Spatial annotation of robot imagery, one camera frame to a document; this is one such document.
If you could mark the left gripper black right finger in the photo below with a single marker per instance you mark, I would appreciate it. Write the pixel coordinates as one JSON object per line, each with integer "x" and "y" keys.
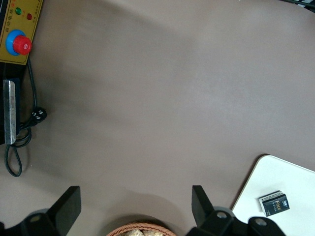
{"x": 203, "y": 209}

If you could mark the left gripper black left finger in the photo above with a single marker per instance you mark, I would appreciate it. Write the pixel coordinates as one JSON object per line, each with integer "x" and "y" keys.
{"x": 65, "y": 211}

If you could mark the cream plastic tray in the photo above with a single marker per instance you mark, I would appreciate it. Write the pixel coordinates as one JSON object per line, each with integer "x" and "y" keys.
{"x": 283, "y": 177}

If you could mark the beige snack pack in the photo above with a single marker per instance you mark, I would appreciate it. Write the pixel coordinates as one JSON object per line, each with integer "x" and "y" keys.
{"x": 133, "y": 233}
{"x": 152, "y": 233}

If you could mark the round wicker basket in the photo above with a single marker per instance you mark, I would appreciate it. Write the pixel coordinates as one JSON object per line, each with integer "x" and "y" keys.
{"x": 123, "y": 227}

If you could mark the black tissue pack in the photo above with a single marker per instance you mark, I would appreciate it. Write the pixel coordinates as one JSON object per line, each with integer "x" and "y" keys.
{"x": 274, "y": 205}

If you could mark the yellow control box red button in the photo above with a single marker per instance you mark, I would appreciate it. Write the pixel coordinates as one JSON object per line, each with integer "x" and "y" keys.
{"x": 9, "y": 55}

